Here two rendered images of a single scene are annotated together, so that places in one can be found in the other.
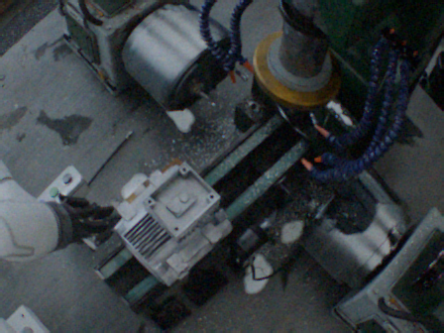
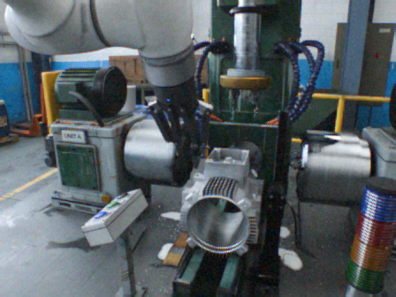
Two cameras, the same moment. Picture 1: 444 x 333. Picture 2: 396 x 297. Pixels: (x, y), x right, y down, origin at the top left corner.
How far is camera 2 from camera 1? 1.07 m
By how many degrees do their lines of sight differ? 54
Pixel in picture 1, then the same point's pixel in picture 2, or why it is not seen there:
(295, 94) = (255, 77)
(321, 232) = (316, 155)
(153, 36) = (146, 126)
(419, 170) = not seen: hidden behind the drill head
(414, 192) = not seen: hidden behind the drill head
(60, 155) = (87, 258)
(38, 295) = not seen: outside the picture
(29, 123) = (37, 252)
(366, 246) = (351, 143)
